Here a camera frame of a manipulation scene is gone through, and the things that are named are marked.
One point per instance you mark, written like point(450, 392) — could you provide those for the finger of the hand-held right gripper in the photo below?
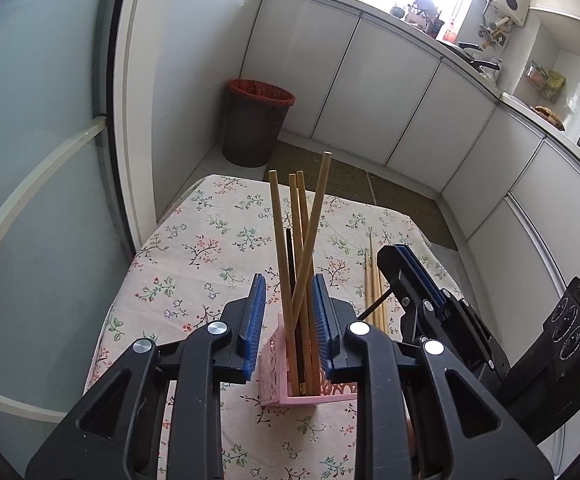
point(420, 272)
point(480, 345)

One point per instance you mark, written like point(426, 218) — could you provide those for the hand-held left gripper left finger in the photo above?
point(252, 330)

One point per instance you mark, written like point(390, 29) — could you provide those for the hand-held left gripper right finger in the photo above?
point(321, 330)

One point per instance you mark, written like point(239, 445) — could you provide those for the pink perforated plastic basket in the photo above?
point(272, 365)

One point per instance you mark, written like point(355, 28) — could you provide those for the light wooden chopstick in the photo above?
point(317, 210)
point(280, 240)
point(295, 210)
point(304, 210)

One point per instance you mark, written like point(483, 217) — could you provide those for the floral tablecloth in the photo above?
point(195, 270)

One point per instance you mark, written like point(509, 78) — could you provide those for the white kitchen cabinets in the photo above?
point(410, 100)

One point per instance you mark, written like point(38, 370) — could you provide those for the brown trash bin red liner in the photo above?
point(252, 125)

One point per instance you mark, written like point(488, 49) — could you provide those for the black frying pan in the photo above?
point(477, 57)

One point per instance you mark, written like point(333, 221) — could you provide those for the copper pot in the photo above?
point(535, 75)

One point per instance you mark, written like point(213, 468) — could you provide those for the yellow food package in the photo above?
point(554, 85)

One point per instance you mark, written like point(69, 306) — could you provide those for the frosted glass sliding door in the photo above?
point(35, 160)

